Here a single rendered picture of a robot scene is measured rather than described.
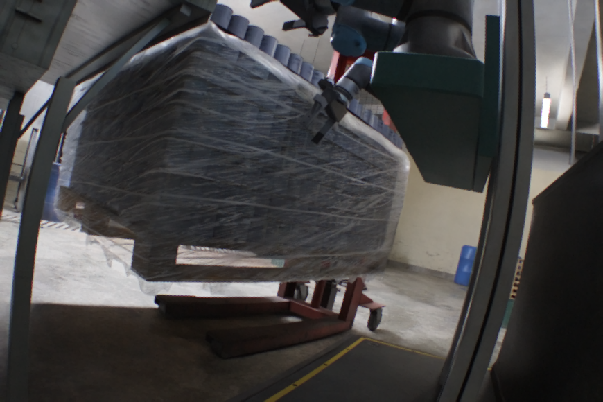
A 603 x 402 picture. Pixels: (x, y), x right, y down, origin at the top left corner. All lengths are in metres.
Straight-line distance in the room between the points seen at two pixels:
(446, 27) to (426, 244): 9.35
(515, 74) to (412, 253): 9.34
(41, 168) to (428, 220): 9.55
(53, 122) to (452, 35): 0.74
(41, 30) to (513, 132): 0.90
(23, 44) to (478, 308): 0.95
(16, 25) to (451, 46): 0.76
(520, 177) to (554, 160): 9.31
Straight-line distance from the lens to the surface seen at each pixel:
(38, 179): 0.77
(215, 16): 1.00
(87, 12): 1.11
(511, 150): 0.61
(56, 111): 0.77
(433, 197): 9.91
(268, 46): 1.11
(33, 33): 0.78
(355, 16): 0.74
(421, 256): 9.81
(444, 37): 0.52
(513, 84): 0.66
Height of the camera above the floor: 0.64
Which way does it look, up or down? 3 degrees up
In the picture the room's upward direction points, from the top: 13 degrees clockwise
